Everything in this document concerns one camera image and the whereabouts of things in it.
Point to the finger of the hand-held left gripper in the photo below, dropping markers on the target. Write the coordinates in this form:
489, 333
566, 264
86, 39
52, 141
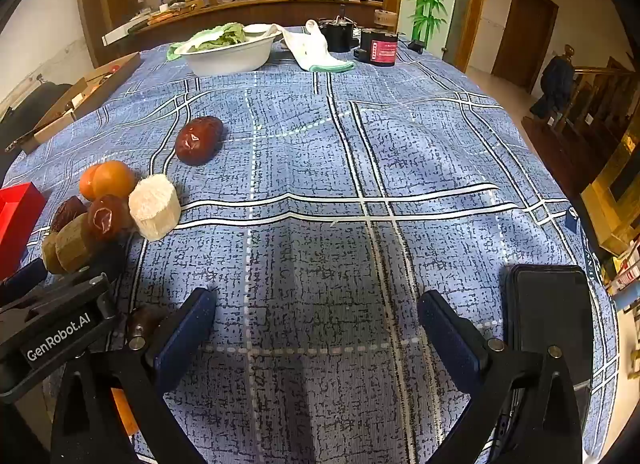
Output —
22, 280

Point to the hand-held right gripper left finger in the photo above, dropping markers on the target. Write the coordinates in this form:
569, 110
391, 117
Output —
184, 339

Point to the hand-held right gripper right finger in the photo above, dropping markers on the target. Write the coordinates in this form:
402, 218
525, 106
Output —
450, 339

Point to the red box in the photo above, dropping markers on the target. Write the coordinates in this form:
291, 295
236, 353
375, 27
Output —
15, 224

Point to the glossy red jujube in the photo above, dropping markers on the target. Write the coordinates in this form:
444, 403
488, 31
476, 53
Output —
107, 219

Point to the pale peeled sugarcane piece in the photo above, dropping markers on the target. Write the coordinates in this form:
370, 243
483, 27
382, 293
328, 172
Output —
154, 206

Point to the dark wrinkled jujube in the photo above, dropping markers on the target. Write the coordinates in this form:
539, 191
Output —
70, 214

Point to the black smartphone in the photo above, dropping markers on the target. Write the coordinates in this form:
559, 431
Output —
547, 314

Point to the small orange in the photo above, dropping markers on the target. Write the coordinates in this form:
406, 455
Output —
87, 184

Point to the large orange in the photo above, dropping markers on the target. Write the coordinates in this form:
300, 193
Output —
114, 178

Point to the black chair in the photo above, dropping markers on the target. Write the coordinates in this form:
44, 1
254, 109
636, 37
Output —
30, 109

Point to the blue plaid tablecloth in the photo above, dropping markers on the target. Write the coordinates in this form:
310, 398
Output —
350, 194

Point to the large dark red jujube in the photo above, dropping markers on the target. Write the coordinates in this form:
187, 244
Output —
200, 140

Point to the cardboard box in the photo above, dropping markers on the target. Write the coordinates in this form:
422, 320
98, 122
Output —
100, 86

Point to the white flat board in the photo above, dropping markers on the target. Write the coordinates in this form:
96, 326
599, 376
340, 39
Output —
125, 31

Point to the green cloth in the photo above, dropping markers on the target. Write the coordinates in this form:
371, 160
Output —
172, 50

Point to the dark hanging coat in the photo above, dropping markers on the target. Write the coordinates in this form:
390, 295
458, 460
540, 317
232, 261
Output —
552, 84

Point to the white bowl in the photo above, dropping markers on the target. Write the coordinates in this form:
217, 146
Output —
235, 61

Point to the wooden stair railing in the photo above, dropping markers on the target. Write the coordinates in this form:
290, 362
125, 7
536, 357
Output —
600, 94

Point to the black canister with red label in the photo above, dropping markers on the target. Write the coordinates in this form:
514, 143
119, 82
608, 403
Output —
372, 46

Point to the green lettuce leaves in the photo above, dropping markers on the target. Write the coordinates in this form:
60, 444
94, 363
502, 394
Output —
225, 36

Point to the wooden door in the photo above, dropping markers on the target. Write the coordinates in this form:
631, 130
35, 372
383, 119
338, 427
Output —
525, 34

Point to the white towel with green edge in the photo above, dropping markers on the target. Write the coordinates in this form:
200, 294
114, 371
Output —
312, 51

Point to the small white dish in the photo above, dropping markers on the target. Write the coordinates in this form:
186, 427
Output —
255, 30

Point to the black cup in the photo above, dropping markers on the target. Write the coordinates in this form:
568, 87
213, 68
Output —
339, 39

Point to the brown tape roll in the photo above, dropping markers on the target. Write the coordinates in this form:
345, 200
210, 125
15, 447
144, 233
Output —
386, 19

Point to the wooden counter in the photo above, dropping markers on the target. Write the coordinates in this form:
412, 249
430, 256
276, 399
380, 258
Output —
280, 11

